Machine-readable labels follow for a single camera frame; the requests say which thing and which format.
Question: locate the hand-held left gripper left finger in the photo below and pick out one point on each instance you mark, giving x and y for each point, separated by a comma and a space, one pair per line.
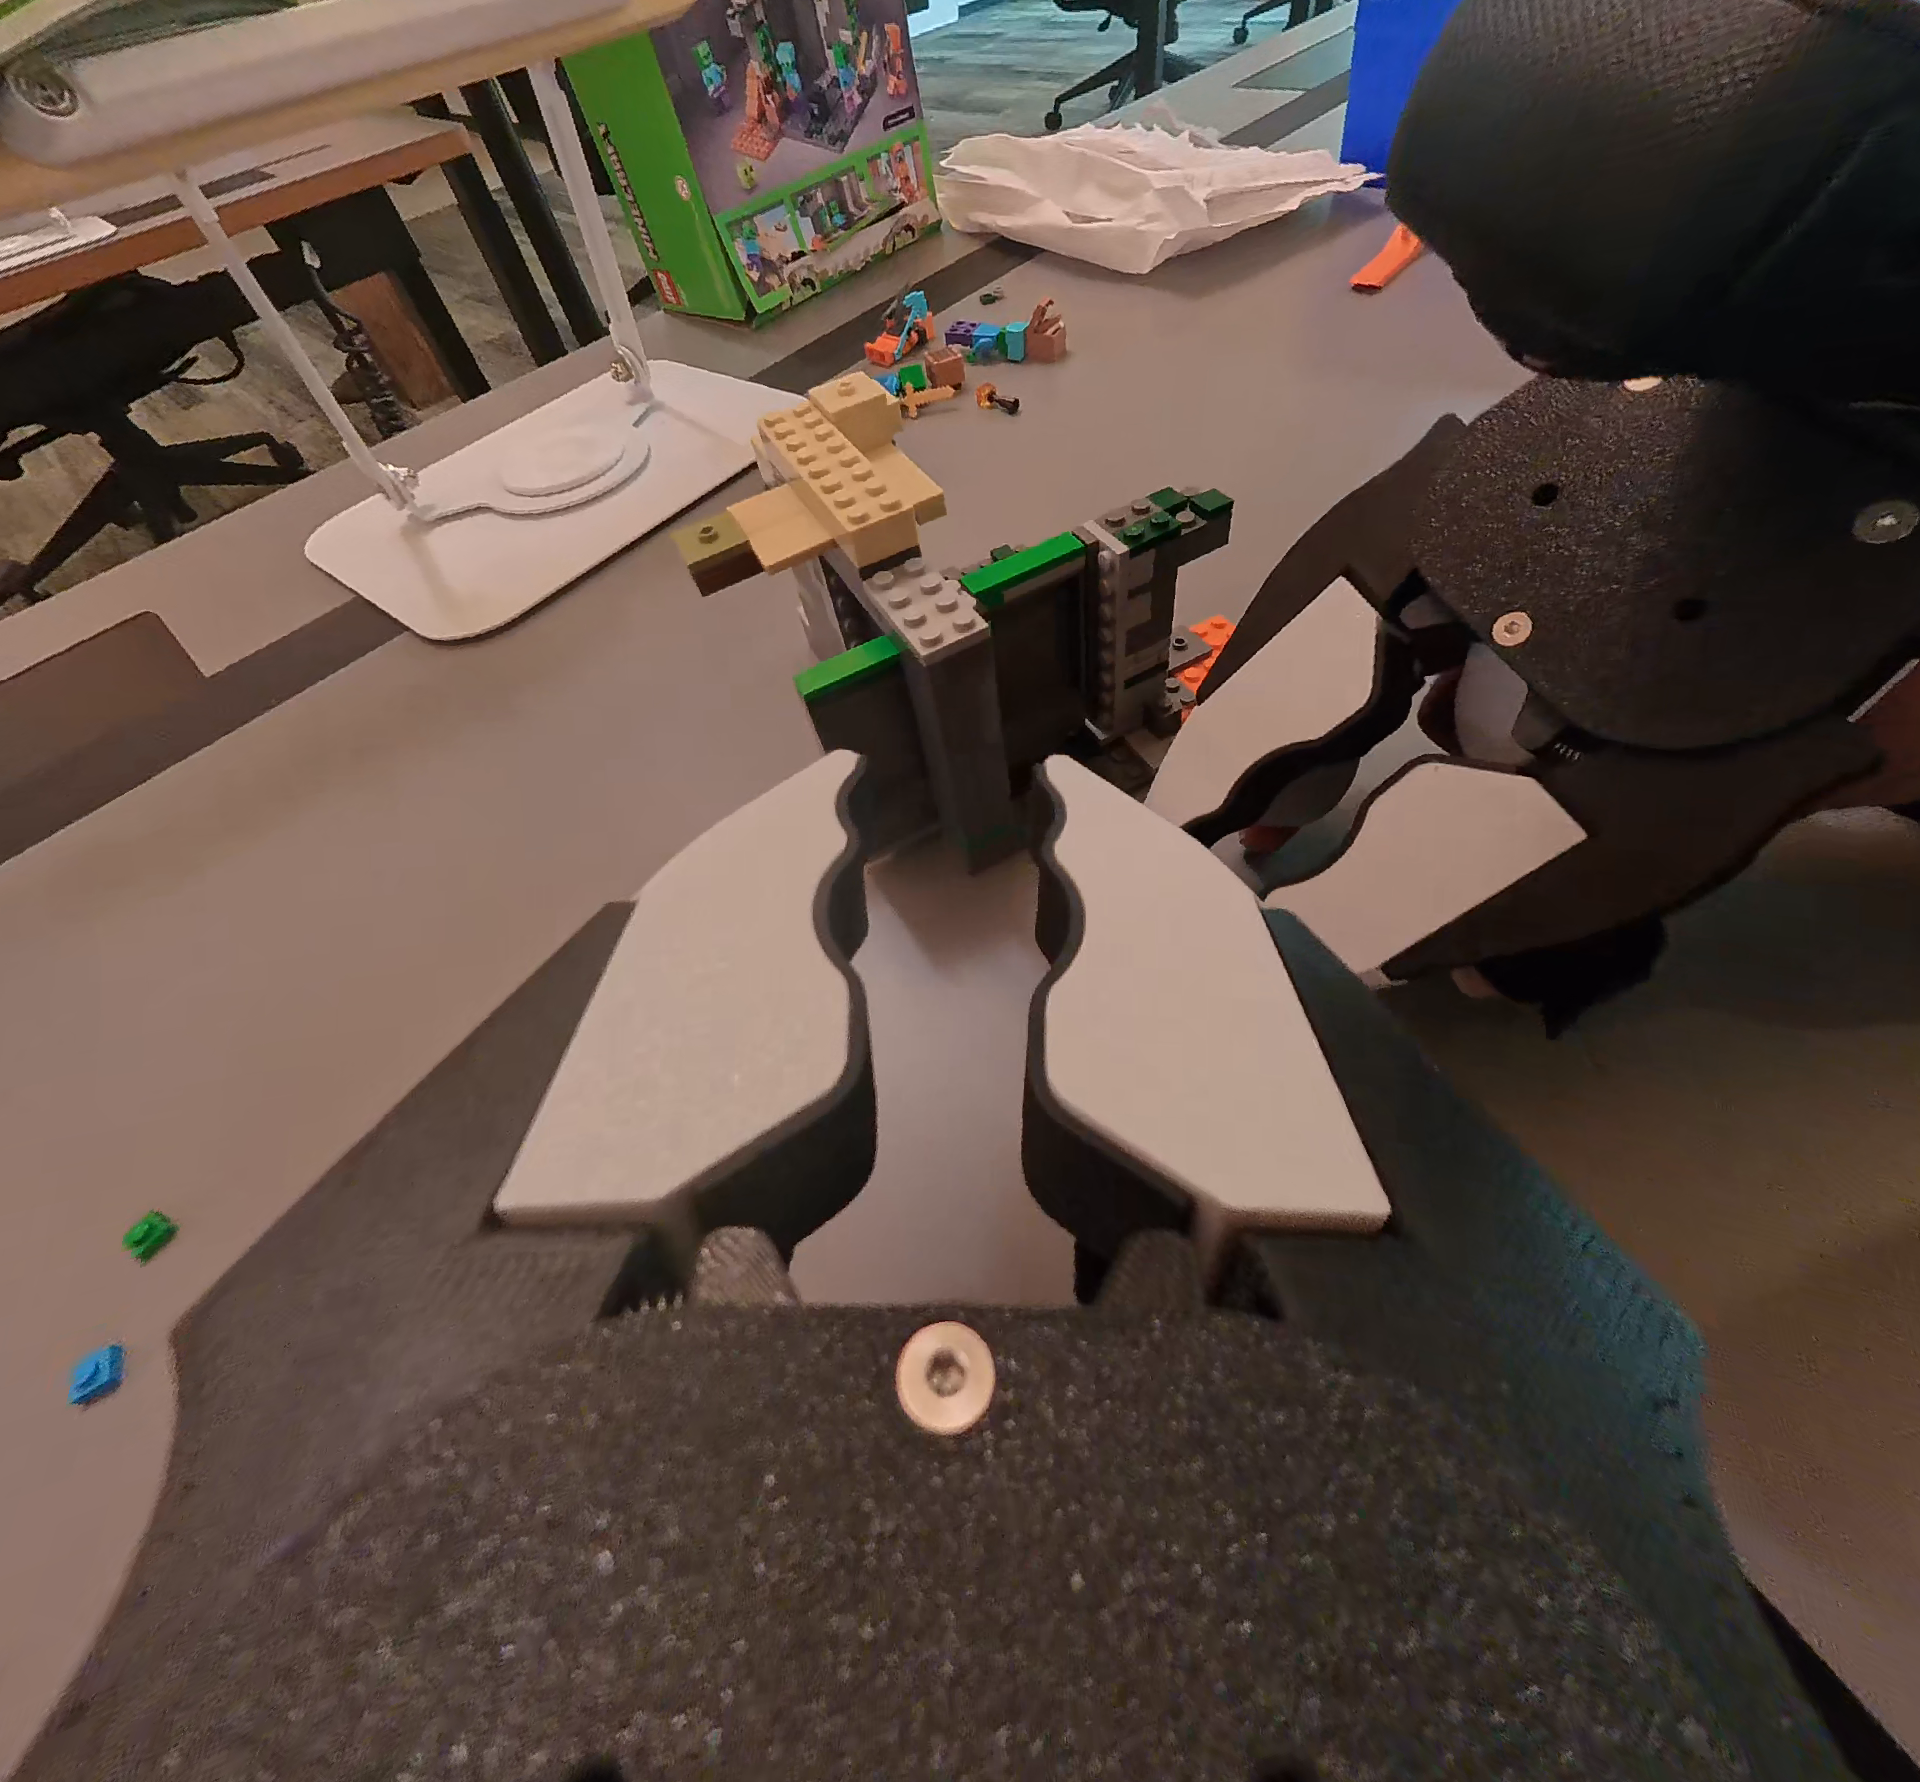
689, 1049

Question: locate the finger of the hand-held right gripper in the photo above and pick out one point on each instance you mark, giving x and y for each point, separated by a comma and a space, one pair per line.
1443, 842
1279, 692

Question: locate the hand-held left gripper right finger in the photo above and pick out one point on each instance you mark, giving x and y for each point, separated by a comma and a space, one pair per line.
1197, 1049

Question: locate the brick building model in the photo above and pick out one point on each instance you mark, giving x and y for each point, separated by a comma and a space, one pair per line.
844, 477

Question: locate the brown top office desk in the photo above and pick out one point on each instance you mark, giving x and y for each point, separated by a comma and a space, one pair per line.
227, 181

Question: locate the person's right hand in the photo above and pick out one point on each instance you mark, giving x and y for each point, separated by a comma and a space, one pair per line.
1897, 748

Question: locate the orange brick separator tool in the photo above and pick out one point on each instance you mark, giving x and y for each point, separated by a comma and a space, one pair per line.
1389, 264

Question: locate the small brick torch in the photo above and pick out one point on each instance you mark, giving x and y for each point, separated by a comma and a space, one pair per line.
1001, 398

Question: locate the pile of small brick figures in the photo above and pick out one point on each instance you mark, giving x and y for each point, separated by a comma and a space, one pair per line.
967, 337

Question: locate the crumpled white paper bag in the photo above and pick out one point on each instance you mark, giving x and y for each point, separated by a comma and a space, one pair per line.
1146, 181

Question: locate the blue plastic bin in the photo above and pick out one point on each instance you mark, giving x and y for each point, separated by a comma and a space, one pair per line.
1408, 64

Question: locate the small green brick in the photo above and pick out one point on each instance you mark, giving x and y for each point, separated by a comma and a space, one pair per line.
151, 1238

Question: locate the small blue brick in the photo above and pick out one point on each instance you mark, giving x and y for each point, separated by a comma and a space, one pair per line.
95, 1379

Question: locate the toy brick set box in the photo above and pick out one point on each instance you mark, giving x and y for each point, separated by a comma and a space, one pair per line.
777, 132

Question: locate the small white book stand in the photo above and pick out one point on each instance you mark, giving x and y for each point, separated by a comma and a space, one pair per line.
43, 243

